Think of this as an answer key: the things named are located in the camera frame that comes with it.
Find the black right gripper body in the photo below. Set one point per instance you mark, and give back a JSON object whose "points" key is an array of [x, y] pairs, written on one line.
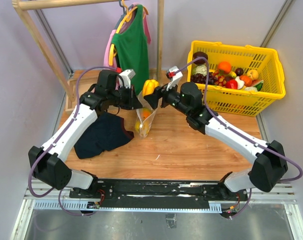
{"points": [[171, 97]]}

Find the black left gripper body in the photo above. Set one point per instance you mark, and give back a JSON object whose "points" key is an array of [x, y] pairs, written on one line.
{"points": [[123, 97]]}

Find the yellow bell pepper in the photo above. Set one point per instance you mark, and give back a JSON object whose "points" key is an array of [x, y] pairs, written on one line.
{"points": [[142, 128], [149, 87]]}

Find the orange green mango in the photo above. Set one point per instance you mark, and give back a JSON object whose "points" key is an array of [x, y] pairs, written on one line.
{"points": [[145, 113]]}

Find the clear dotted zip top bag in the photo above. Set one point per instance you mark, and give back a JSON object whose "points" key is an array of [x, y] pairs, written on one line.
{"points": [[138, 112]]}

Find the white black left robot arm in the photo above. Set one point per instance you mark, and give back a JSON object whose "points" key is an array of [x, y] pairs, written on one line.
{"points": [[47, 162]]}

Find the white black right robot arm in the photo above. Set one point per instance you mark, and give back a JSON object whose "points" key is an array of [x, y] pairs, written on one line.
{"points": [[267, 165]]}

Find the green tank top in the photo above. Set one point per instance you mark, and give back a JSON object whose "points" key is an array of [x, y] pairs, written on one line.
{"points": [[132, 50]]}

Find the purple grape bunch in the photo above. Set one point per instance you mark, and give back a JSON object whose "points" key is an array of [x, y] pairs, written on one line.
{"points": [[199, 78]]}

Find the yellow clothes hanger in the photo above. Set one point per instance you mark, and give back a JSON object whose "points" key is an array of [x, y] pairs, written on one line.
{"points": [[124, 22]]}

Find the wooden clothes rack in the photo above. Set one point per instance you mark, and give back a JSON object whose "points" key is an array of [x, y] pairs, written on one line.
{"points": [[22, 8]]}

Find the dark navy cloth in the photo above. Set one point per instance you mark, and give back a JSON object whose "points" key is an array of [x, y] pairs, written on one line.
{"points": [[105, 134]]}

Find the dark purple round fruit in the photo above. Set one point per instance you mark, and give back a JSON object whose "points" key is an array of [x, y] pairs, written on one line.
{"points": [[202, 56]]}

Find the orange fruit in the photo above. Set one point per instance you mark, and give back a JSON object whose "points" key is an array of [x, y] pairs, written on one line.
{"points": [[224, 67]]}

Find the pink shirt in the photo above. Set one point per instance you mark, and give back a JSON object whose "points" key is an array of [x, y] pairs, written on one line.
{"points": [[110, 50]]}

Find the yellow peach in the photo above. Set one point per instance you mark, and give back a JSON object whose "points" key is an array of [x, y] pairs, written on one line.
{"points": [[253, 74]]}

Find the watermelon slice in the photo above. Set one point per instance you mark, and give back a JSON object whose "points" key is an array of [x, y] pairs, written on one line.
{"points": [[258, 84]]}

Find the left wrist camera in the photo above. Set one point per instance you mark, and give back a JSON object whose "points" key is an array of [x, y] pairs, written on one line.
{"points": [[124, 79]]}

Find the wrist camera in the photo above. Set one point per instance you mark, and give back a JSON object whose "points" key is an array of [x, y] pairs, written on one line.
{"points": [[124, 79], [174, 75]]}

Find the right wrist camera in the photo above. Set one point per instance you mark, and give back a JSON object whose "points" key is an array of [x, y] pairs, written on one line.
{"points": [[174, 75]]}

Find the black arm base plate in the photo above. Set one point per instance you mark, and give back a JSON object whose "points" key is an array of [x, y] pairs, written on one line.
{"points": [[157, 194]]}

